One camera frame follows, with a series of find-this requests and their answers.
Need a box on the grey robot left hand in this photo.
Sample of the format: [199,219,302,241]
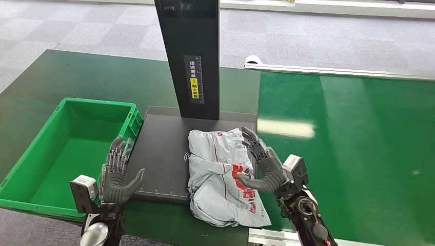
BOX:
[99,135,147,206]

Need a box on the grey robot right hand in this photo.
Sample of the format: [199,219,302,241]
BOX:
[236,127,289,194]

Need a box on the white plastic mailer package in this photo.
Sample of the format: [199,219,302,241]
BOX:
[187,128,272,228]

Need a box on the green conveyor belt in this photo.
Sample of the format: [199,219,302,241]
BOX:
[251,70,435,246]

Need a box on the green plastic crate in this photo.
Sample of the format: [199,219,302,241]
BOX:
[0,97,144,223]

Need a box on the dark green table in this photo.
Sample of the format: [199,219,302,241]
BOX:
[0,49,262,246]

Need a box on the black yellow column label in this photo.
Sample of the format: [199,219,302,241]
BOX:
[184,55,205,105]

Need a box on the black scanner column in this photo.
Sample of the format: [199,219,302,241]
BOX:
[153,0,221,121]

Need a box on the white background ledge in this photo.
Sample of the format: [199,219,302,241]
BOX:
[220,0,435,19]

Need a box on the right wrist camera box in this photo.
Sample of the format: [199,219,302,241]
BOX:
[282,154,310,192]

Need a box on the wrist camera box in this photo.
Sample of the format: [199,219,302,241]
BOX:
[69,175,100,215]
[282,154,310,192]

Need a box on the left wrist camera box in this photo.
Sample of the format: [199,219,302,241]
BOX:
[69,175,100,215]

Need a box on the black scanner base plate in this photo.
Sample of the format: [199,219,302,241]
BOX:
[124,106,258,204]

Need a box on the short aluminium conveyor rail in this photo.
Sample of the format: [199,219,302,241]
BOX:
[248,228,385,246]

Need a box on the long aluminium conveyor rail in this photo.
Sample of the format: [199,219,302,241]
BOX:
[244,63,435,81]

